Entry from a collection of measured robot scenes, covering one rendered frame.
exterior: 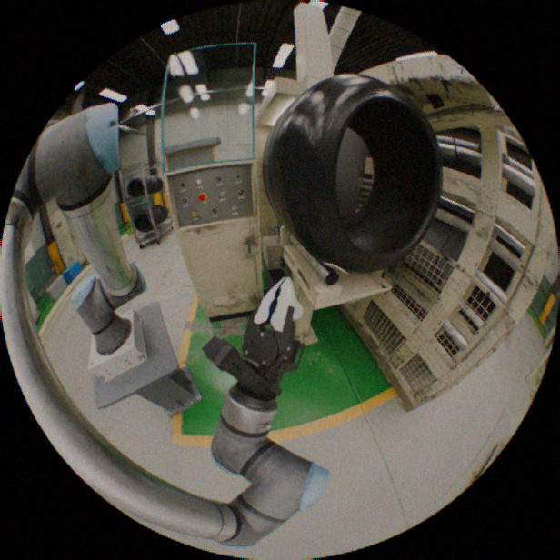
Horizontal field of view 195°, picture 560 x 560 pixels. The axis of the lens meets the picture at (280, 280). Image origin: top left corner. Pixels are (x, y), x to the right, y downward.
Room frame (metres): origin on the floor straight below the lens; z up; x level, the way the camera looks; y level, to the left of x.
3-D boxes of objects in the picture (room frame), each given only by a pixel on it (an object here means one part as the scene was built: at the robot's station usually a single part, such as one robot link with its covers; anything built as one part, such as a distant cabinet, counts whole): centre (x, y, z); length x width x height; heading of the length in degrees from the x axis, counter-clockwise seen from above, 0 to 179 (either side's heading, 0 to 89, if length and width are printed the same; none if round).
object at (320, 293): (0.54, -0.11, 0.84); 0.36 x 0.09 x 0.06; 15
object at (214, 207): (1.16, 0.46, 0.63); 0.56 x 0.41 x 1.27; 105
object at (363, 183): (0.89, -0.55, 1.05); 0.20 x 0.15 x 0.30; 15
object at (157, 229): (3.48, 3.19, 0.96); 1.36 x 0.71 x 1.92; 12
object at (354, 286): (0.58, -0.24, 0.80); 0.37 x 0.36 x 0.02; 105
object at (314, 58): (0.82, -0.16, 1.25); 0.13 x 0.13 x 2.50; 15
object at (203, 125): (1.00, 0.41, 1.75); 0.55 x 0.02 x 0.95; 105
